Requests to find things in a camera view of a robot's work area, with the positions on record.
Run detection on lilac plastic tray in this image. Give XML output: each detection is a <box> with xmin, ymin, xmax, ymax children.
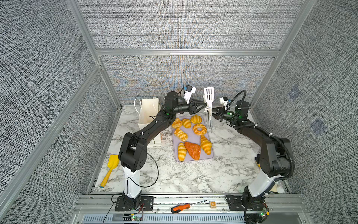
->
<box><xmin>171</xmin><ymin>124</ymin><xmax>215</xmax><ymax>162</ymax></box>

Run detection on yellow toy shovel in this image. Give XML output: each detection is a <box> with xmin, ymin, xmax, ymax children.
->
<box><xmin>99</xmin><ymin>155</ymin><xmax>119</xmax><ymax>188</ymax></box>

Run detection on twisted braided bread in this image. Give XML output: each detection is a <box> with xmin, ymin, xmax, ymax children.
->
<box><xmin>174</xmin><ymin>128</ymin><xmax>188</xmax><ymax>142</ymax></box>

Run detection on orange triangular pastry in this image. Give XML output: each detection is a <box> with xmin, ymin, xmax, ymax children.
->
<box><xmin>184</xmin><ymin>142</ymin><xmax>201</xmax><ymax>160</ymax></box>

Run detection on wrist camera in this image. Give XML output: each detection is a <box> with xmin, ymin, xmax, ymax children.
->
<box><xmin>220</xmin><ymin>97</ymin><xmax>231</xmax><ymax>110</ymax></box>
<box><xmin>184</xmin><ymin>85</ymin><xmax>196</xmax><ymax>103</ymax></box>

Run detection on ring doughnut bread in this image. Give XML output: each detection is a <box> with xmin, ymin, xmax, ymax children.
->
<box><xmin>193</xmin><ymin>123</ymin><xmax>207</xmax><ymax>136</ymax></box>

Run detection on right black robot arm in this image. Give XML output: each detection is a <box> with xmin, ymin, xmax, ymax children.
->
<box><xmin>212</xmin><ymin>97</ymin><xmax>295</xmax><ymax>204</ymax></box>

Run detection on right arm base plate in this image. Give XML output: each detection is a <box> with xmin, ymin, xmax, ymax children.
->
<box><xmin>225</xmin><ymin>194</ymin><xmax>253</xmax><ymax>211</ymax></box>

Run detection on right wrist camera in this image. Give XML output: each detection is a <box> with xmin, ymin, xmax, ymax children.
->
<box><xmin>220</xmin><ymin>97</ymin><xmax>231</xmax><ymax>110</ymax></box>

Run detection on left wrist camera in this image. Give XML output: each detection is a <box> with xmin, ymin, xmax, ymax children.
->
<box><xmin>184</xmin><ymin>85</ymin><xmax>196</xmax><ymax>103</ymax></box>

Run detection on small striped bun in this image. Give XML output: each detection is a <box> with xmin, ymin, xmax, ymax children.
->
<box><xmin>182</xmin><ymin>119</ymin><xmax>192</xmax><ymax>129</ymax></box>

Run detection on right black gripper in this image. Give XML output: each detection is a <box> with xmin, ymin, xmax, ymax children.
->
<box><xmin>207</xmin><ymin>107</ymin><xmax>239</xmax><ymax>124</ymax></box>

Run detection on striped oval bread left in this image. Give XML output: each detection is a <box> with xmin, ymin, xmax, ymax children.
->
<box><xmin>178</xmin><ymin>142</ymin><xmax>187</xmax><ymax>161</ymax></box>

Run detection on aluminium front rail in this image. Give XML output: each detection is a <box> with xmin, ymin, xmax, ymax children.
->
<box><xmin>70</xmin><ymin>193</ymin><xmax>313</xmax><ymax>224</ymax></box>

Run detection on striped round bun top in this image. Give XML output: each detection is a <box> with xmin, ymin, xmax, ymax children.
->
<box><xmin>190</xmin><ymin>115</ymin><xmax>202</xmax><ymax>124</ymax></box>

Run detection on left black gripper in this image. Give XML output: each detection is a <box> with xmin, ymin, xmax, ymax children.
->
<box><xmin>172</xmin><ymin>99</ymin><xmax>206</xmax><ymax>116</ymax></box>

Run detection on small orange block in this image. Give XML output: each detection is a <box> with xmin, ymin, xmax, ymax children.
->
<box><xmin>209</xmin><ymin>201</ymin><xmax>217</xmax><ymax>209</ymax></box>

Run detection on white food tongs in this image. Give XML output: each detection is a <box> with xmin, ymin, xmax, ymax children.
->
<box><xmin>204</xmin><ymin>87</ymin><xmax>214</xmax><ymax>130</ymax></box>

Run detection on orange handled screwdriver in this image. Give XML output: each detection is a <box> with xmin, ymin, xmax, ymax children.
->
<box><xmin>171</xmin><ymin>200</ymin><xmax>206</xmax><ymax>214</ymax></box>

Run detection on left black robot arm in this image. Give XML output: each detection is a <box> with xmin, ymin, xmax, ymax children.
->
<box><xmin>118</xmin><ymin>91</ymin><xmax>206</xmax><ymax>199</ymax></box>

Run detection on long striped croissant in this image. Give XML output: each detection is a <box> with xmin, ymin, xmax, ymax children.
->
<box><xmin>200</xmin><ymin>135</ymin><xmax>212</xmax><ymax>155</ymax></box>

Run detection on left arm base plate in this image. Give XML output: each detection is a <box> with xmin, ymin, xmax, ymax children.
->
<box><xmin>115</xmin><ymin>196</ymin><xmax>154</xmax><ymax>212</ymax></box>

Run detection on white floral paper bag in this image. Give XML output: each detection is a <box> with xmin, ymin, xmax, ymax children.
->
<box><xmin>133</xmin><ymin>97</ymin><xmax>160</xmax><ymax>129</ymax></box>

